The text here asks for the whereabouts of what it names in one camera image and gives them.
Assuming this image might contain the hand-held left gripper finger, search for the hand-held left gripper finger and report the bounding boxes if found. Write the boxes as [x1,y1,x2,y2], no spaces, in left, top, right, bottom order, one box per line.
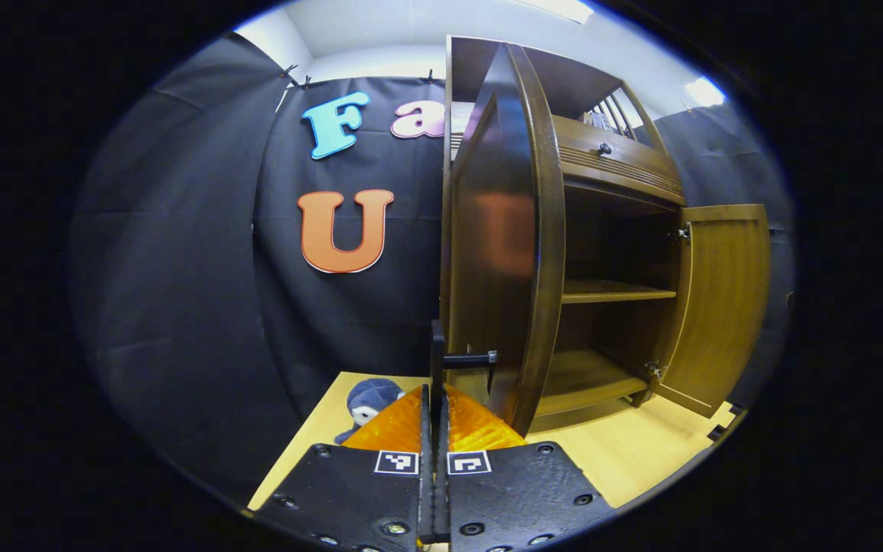
[435,383,615,552]
[254,383,436,552]

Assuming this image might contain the wooden cabinet door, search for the wooden cabinet door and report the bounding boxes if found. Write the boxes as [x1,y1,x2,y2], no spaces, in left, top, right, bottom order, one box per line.
[650,204,772,419]
[430,44,567,438]

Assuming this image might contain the wooden double-door shoe cabinet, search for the wooden double-door shoe cabinet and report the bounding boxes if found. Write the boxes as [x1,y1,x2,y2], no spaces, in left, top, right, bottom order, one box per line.
[440,34,689,432]

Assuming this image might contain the penguin plush toy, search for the penguin plush toy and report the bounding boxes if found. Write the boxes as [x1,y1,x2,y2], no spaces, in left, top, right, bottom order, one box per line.
[334,378,405,445]

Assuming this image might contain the black backdrop cloth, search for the black backdrop cloth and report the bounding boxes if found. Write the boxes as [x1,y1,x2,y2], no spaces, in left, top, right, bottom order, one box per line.
[66,34,795,499]

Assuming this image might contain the wooden drawer with black knob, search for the wooden drawer with black knob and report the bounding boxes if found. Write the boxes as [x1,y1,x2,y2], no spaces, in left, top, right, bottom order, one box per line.
[553,115,685,206]

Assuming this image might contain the small ceiling light panel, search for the small ceiling light panel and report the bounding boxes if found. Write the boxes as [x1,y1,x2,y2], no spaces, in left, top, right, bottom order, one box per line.
[685,77,726,108]

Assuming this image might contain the large ceiling light panel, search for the large ceiling light panel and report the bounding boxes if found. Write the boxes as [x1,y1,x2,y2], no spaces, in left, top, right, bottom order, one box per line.
[522,0,594,24]

